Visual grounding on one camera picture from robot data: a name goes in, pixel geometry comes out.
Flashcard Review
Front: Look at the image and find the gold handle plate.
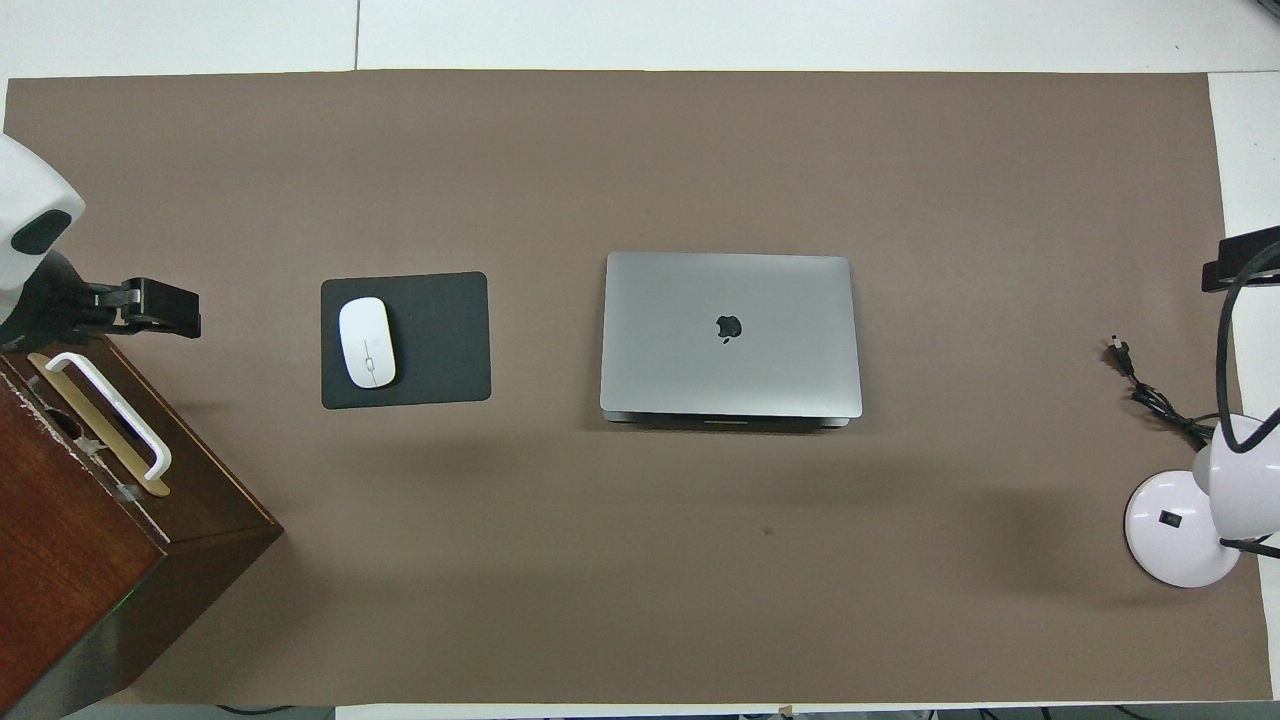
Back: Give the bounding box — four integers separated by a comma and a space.
27, 352, 171, 498

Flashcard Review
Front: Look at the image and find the silver grey laptop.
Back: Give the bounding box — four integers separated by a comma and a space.
599, 251, 864, 429

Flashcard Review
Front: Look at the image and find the brown table mat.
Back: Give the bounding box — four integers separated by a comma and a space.
0, 70, 1273, 706

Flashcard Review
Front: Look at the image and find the dark brown wooden box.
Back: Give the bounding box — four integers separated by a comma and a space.
0, 333, 285, 720

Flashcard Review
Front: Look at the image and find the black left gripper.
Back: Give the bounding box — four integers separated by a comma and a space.
0, 250, 202, 353

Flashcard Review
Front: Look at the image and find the black mouse pad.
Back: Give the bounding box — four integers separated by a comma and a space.
320, 271, 493, 411

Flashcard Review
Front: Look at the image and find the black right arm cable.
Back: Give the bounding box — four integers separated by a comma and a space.
1214, 240, 1280, 454

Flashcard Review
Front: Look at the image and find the white box handle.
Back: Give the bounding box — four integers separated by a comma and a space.
45, 352, 173, 483

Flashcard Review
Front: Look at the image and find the white computer mouse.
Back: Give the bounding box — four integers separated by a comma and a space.
338, 297, 397, 390

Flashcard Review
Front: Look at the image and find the black lamp power cord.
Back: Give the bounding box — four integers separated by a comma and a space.
1108, 337, 1216, 448

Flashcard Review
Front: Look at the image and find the white desk lamp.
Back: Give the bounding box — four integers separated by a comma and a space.
1124, 412, 1280, 589

